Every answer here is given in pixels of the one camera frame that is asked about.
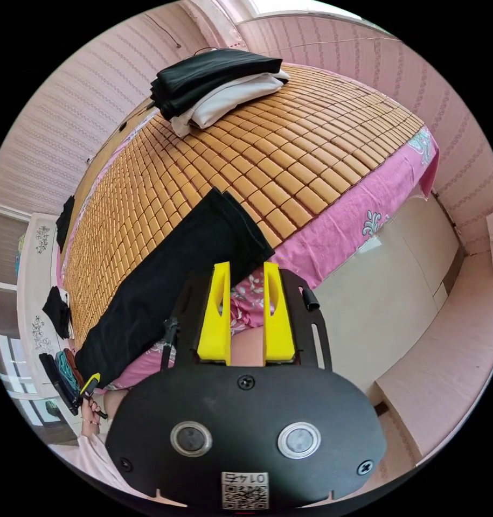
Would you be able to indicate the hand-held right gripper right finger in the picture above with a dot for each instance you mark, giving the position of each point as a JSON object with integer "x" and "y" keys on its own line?
{"x": 277, "y": 327}

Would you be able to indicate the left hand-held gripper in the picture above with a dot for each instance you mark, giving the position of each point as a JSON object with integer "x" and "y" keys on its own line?
{"x": 101, "y": 414}

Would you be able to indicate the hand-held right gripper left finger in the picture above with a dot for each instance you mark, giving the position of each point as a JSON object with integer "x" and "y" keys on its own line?
{"x": 214, "y": 323}

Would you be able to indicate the black long pants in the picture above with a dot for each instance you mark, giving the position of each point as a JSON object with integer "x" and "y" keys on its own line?
{"x": 177, "y": 274}

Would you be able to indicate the person's left forearm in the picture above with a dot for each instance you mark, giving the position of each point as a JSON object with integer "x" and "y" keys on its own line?
{"x": 91, "y": 429}

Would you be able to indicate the person's left hand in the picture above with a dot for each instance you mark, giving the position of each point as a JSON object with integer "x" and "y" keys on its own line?
{"x": 91, "y": 410}

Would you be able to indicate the colourful pile of clothes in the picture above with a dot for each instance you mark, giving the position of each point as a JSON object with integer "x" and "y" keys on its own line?
{"x": 64, "y": 375}

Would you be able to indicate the person's body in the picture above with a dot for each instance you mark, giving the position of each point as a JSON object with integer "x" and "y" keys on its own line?
{"x": 246, "y": 347}

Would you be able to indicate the window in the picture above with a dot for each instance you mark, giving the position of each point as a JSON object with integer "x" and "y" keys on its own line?
{"x": 16, "y": 375}

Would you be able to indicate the black and white garment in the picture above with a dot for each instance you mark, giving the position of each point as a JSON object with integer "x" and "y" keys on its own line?
{"x": 57, "y": 313}

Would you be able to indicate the white cupboard with flower print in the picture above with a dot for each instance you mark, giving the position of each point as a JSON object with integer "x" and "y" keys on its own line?
{"x": 38, "y": 278}

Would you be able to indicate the bed with woven mat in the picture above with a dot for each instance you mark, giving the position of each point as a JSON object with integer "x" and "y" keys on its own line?
{"x": 278, "y": 153}

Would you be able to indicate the black and white clothes pile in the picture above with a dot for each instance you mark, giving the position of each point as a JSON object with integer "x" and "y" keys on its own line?
{"x": 214, "y": 82}

